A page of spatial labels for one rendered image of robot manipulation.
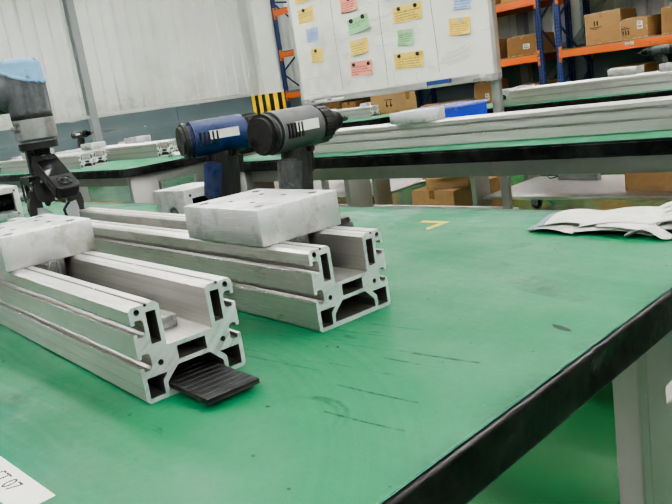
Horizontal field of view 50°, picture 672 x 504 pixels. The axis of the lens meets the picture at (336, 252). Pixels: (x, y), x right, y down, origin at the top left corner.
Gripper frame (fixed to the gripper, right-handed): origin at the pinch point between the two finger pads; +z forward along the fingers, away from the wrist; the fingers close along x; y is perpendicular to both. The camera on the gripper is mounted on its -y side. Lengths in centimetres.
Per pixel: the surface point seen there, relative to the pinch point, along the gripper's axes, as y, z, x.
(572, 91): 87, -2, -320
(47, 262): -51, -6, 19
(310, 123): -59, -17, -18
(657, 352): -98, 17, -38
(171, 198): -15.4, -6.0, -16.3
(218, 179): -36.1, -10.0, -15.0
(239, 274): -71, -3, 5
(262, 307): -75, 0, 5
